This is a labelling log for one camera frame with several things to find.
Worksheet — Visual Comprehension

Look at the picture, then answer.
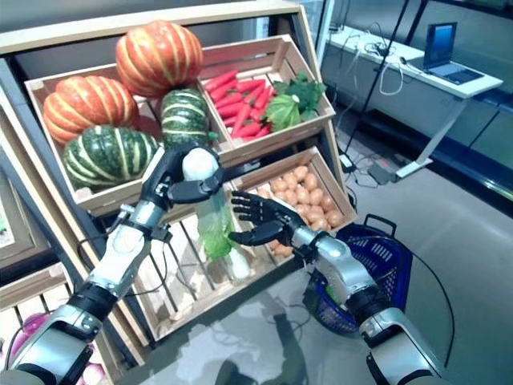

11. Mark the orange striped pumpkin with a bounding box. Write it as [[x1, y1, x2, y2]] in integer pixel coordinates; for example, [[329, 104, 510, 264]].
[[115, 19, 204, 97], [42, 75, 140, 148]]

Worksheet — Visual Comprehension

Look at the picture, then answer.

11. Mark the napa cabbage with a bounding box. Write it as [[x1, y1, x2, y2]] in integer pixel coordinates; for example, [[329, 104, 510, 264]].
[[180, 146, 237, 261], [222, 240, 252, 284]]

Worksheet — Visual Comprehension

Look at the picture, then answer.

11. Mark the wooden display rack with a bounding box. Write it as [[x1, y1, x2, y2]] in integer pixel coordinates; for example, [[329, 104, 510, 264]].
[[0, 3, 360, 366]]

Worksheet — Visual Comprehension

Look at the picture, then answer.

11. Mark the black tripod stand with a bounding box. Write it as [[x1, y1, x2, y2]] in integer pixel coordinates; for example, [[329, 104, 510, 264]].
[[344, 0, 408, 156]]

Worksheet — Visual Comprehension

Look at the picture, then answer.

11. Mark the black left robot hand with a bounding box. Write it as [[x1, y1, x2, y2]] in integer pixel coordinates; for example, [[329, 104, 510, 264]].
[[139, 146, 225, 210]]

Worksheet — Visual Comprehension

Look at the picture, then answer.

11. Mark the glass door white frame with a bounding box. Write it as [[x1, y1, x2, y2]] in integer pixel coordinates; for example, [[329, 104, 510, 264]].
[[300, 0, 337, 61]]

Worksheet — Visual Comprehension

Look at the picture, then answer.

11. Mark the open laptop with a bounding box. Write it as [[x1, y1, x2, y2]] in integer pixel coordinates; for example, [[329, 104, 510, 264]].
[[421, 22, 486, 86]]

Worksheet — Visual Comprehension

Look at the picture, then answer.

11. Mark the blue plastic shopping basket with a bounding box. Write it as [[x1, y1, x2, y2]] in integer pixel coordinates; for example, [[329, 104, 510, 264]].
[[306, 214, 414, 336]]

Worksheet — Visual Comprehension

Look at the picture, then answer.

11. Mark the red carrot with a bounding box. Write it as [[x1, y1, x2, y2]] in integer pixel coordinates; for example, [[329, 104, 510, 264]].
[[234, 122, 264, 138], [236, 79, 266, 93], [203, 71, 238, 92], [252, 84, 273, 110], [244, 83, 266, 105], [218, 102, 246, 118], [232, 103, 253, 136], [214, 92, 244, 108], [210, 82, 237, 101]]

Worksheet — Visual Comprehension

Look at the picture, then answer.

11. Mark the round light green cabbage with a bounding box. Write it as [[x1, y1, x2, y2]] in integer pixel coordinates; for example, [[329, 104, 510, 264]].
[[264, 94, 302, 132]]

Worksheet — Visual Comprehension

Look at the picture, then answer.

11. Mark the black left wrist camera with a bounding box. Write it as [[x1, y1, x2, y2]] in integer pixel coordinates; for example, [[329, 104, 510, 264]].
[[153, 224, 174, 244]]

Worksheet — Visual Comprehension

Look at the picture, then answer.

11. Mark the black floor cable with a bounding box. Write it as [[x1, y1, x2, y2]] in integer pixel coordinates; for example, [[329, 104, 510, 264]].
[[406, 251, 458, 364]]

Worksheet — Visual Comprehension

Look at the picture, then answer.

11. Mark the large green striped pumpkin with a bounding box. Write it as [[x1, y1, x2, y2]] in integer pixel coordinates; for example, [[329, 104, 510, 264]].
[[63, 124, 160, 192]]

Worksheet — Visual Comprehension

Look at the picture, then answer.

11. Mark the dark green leafy vegetable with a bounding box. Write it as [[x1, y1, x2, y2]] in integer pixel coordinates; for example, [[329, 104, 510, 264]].
[[273, 71, 328, 121]]

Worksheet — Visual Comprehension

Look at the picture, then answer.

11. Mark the purple white turnip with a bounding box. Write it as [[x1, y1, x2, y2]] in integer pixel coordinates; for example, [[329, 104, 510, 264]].
[[22, 312, 51, 334]]

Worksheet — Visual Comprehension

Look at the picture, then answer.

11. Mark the wide wooden slat crate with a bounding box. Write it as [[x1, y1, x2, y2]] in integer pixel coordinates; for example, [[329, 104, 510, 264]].
[[23, 63, 233, 213]]

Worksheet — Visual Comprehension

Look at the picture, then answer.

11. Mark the grey floor box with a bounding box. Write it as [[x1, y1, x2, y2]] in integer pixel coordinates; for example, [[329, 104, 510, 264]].
[[367, 160, 398, 185]]

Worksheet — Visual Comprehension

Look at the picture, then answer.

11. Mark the small green striped pumpkin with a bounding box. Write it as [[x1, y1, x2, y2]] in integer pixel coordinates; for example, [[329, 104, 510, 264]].
[[160, 87, 220, 149]]

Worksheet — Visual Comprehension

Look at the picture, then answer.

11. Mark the white desk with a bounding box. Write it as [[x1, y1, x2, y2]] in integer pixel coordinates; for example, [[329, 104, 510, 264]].
[[324, 30, 505, 180]]

